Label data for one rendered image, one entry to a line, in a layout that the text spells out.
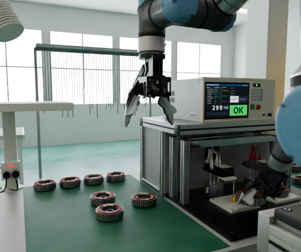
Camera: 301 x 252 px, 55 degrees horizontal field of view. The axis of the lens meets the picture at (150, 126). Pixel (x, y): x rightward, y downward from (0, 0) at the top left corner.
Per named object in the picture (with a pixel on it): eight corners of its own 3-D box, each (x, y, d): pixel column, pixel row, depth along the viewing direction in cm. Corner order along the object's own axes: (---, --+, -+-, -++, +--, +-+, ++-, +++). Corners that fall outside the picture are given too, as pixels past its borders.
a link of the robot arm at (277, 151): (309, 142, 91) (282, 130, 94) (292, 168, 96) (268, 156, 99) (311, 132, 97) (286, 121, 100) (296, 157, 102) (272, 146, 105)
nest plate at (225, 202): (260, 207, 122) (260, 204, 122) (231, 213, 116) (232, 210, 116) (236, 196, 136) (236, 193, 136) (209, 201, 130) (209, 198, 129)
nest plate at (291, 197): (300, 199, 132) (300, 196, 132) (276, 204, 126) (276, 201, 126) (274, 189, 146) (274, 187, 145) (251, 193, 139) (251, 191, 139)
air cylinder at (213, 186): (223, 194, 138) (223, 183, 138) (210, 196, 135) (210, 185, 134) (216, 191, 143) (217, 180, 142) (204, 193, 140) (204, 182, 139)
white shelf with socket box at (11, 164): (76, 199, 138) (73, 102, 133) (-13, 212, 123) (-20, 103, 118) (65, 179, 170) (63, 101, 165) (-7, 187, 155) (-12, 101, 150)
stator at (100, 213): (126, 220, 115) (126, 211, 114) (98, 224, 111) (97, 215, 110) (120, 209, 125) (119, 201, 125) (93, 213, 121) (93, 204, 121)
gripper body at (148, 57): (145, 99, 75) (145, 51, 74) (134, 98, 83) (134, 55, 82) (172, 98, 78) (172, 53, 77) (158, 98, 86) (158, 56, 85)
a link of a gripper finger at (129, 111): (122, 122, 75) (141, 93, 76) (115, 121, 81) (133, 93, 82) (131, 129, 76) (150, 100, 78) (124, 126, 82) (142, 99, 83)
